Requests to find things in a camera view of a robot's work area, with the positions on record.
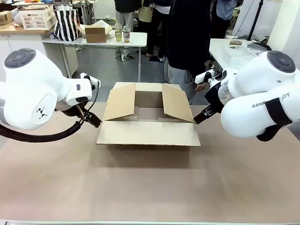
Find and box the person with beige tote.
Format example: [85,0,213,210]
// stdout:
[138,0,172,62]

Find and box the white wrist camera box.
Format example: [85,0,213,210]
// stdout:
[195,68,216,84]
[80,73,102,89]

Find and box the person's left forearm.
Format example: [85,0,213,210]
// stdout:
[192,46,212,85]

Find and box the wooden desk top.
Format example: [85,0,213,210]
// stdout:
[0,22,56,36]

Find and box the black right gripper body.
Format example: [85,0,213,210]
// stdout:
[204,81,225,114]

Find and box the white rounded table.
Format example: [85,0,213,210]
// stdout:
[208,38,274,78]

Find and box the large brown cardboard box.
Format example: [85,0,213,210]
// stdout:
[96,82,202,148]

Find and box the person in grey trousers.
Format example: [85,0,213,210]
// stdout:
[114,0,143,60]

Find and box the white slotted plastic crate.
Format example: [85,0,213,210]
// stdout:
[18,4,56,31]

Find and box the black cable sleeve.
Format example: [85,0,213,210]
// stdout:
[0,118,85,143]

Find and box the white desk cabinet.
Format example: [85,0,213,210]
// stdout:
[0,32,79,80]

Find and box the thin black camera cable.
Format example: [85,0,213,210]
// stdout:
[75,79,100,125]

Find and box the plastic cup with red label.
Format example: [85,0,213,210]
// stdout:
[122,25,131,44]

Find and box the clear plastic container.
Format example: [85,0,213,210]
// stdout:
[222,44,257,58]

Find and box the black bag with white print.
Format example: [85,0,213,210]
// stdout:
[246,42,273,57]

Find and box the small brown cardboard box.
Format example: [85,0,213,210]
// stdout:
[84,27,107,44]

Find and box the black tripod stand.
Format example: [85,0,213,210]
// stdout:
[247,0,264,42]

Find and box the small cardboard box on table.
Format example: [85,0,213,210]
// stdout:
[77,20,113,36]

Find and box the plastic cup with yellow drink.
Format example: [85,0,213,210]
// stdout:
[113,22,123,42]

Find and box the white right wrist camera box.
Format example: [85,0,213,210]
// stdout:
[195,68,216,84]

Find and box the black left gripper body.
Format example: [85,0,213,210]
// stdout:
[56,100,91,118]

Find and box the brown carton with label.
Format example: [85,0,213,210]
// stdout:
[0,10,13,25]

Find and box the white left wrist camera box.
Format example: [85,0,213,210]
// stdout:
[80,73,102,89]

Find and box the white table with grey legs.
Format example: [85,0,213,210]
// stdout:
[42,31,148,83]

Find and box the black white striped bag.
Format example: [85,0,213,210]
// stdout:
[53,6,82,42]

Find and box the person in black hoodie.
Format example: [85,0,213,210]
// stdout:
[164,0,212,105]

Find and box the black velcro cable strap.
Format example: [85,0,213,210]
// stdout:
[256,94,294,143]

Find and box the person in blue-grey jacket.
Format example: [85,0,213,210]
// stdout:
[210,0,239,39]

